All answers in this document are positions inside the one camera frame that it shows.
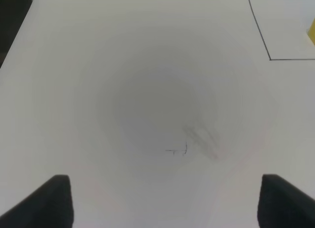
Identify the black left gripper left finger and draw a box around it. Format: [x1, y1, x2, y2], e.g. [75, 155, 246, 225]
[0, 175, 74, 228]

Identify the template yellow cube block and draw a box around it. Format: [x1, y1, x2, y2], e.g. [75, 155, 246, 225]
[307, 19, 315, 45]

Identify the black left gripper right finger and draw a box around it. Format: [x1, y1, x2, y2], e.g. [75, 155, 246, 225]
[257, 174, 315, 228]

